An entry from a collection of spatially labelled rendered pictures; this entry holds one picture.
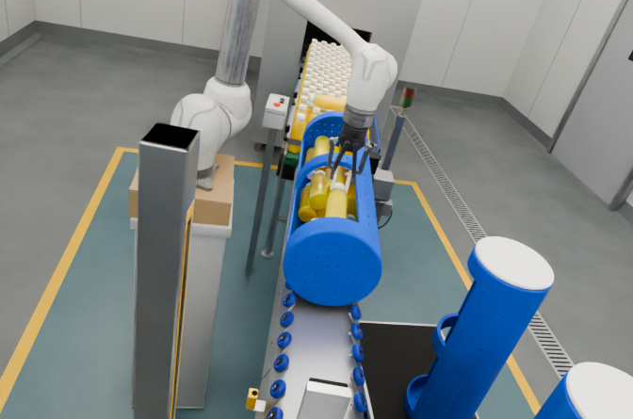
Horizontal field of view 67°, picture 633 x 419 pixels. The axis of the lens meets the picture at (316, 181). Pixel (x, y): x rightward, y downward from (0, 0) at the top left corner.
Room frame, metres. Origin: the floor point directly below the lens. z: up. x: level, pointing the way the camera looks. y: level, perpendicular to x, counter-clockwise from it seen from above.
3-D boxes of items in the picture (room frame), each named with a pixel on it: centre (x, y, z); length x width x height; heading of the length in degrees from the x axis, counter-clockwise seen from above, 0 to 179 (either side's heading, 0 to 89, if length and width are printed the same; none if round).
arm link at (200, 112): (1.40, 0.42, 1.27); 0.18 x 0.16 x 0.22; 168
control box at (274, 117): (2.21, 0.27, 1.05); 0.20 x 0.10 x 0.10; 4
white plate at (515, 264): (1.42, -0.75, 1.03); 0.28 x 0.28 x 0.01
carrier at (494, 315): (1.42, -0.75, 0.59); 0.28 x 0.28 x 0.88
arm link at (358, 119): (1.32, -0.07, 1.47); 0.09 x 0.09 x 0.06
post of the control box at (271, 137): (2.21, 0.27, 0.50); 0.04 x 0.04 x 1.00; 4
